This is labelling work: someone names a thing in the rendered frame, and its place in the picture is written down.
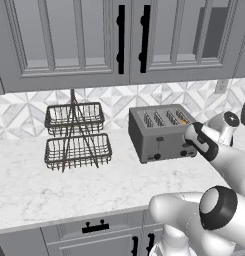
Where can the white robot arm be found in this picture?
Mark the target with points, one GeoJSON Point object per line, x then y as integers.
{"type": "Point", "coordinates": [234, 166]}

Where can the grey four-slot toaster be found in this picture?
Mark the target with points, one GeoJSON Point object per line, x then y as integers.
{"type": "Point", "coordinates": [167, 140]}

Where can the grey plain base panel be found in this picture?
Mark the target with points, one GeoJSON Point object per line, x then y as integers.
{"type": "Point", "coordinates": [17, 243]}

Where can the grey wall cupboard door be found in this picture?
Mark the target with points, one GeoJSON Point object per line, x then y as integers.
{"type": "Point", "coordinates": [187, 40]}
{"type": "Point", "coordinates": [60, 40]}

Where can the white wall socket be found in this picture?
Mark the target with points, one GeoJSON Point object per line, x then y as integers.
{"type": "Point", "coordinates": [221, 86]}

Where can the black toaster lever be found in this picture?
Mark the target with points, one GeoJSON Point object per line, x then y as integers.
{"type": "Point", "coordinates": [159, 139]}

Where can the grey drawer front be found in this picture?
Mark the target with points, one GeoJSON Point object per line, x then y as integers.
{"type": "Point", "coordinates": [120, 225]}

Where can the yellow bread slice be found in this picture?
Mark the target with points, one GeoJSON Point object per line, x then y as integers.
{"type": "Point", "coordinates": [182, 121]}

